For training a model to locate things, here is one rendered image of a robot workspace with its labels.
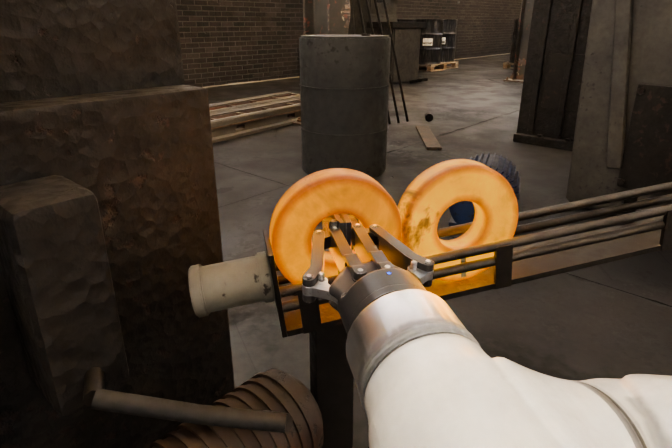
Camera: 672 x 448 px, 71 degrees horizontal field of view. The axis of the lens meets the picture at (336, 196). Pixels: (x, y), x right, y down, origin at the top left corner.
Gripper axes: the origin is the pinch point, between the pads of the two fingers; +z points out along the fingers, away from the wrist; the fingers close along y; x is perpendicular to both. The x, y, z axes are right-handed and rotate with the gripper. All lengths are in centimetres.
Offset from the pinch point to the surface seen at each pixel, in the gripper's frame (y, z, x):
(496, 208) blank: 19.8, -1.5, 0.4
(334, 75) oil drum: 54, 231, -20
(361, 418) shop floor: 16, 37, -76
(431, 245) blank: 11.5, -1.6, -3.7
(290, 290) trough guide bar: -6.2, -3.7, -6.3
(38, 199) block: -29.5, -2.4, 6.5
